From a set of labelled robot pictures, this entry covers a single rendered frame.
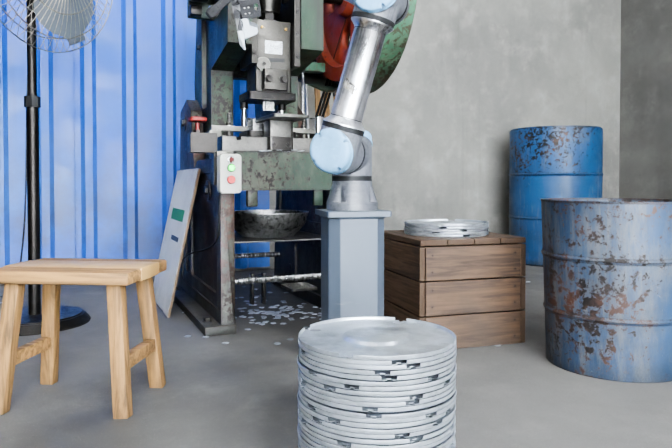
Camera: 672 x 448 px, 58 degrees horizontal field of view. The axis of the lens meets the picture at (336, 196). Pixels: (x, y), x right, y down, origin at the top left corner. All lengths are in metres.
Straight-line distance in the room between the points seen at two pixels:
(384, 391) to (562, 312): 0.90
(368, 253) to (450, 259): 0.35
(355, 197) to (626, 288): 0.76
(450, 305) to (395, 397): 0.97
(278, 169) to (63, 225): 1.57
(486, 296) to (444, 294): 0.15
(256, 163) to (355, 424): 1.37
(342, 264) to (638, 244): 0.78
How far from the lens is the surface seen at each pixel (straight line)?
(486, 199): 4.48
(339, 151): 1.57
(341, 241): 1.69
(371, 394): 1.04
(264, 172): 2.26
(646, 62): 5.31
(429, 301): 1.95
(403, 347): 1.09
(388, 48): 2.44
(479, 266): 2.01
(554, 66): 4.97
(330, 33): 2.90
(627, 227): 1.76
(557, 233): 1.83
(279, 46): 2.50
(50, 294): 1.74
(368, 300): 1.73
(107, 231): 3.53
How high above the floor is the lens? 0.53
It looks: 1 degrees down
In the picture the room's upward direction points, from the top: straight up
